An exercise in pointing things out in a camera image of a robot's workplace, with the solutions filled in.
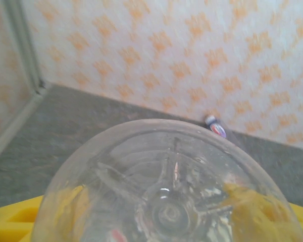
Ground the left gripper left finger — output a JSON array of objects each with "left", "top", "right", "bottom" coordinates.
[{"left": 0, "top": 194, "right": 45, "bottom": 242}]

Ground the clear bottle blue purple label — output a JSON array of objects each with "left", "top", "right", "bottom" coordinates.
[{"left": 205, "top": 114, "right": 228, "bottom": 139}]

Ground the cola bottle red cap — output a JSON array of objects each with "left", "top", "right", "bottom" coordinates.
[{"left": 37, "top": 118, "right": 303, "bottom": 242}]

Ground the aluminium table side rail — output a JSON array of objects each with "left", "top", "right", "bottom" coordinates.
[{"left": 0, "top": 84, "right": 51, "bottom": 164}]

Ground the aluminium frame post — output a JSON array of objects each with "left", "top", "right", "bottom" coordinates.
[{"left": 4, "top": 0, "right": 50, "bottom": 98}]

